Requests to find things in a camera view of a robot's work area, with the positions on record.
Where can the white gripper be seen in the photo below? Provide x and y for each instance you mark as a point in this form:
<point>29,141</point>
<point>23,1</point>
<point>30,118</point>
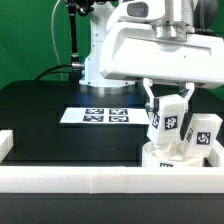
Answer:
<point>131,51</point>

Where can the white round stool seat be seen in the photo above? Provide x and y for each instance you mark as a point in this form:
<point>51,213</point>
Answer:
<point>151,157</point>

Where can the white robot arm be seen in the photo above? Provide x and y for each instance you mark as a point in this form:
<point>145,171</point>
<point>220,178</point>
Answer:
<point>182,17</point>

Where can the white tag sheet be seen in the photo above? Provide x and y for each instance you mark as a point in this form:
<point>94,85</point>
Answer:
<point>73,115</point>

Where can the white left fence wall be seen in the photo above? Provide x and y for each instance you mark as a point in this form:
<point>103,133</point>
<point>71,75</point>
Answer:
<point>6,143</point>

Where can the white front fence wall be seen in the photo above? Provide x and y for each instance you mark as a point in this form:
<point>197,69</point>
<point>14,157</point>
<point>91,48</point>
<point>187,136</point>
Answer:
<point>99,180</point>

